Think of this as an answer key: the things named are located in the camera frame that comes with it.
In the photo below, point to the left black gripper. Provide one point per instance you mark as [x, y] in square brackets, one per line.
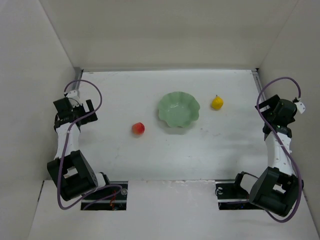
[87, 113]

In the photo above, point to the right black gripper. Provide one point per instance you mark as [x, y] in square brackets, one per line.
[265, 105]

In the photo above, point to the red fake peach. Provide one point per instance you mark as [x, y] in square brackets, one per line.
[138, 128]

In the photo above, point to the yellow fake pear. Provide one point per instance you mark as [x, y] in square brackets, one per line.
[217, 103]

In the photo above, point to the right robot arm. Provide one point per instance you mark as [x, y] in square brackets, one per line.
[276, 190]

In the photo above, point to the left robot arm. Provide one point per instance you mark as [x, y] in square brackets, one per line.
[77, 177]

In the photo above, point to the green scalloped fruit bowl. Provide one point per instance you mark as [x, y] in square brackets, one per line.
[178, 109]

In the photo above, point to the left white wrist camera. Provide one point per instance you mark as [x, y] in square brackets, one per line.
[73, 94]

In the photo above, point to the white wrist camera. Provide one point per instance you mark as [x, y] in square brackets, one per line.
[299, 105]
[73, 94]

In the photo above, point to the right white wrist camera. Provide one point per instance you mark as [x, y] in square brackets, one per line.
[299, 105]

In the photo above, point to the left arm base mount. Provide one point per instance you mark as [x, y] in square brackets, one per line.
[108, 199]

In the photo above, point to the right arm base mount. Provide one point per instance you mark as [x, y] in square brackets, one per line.
[232, 197]

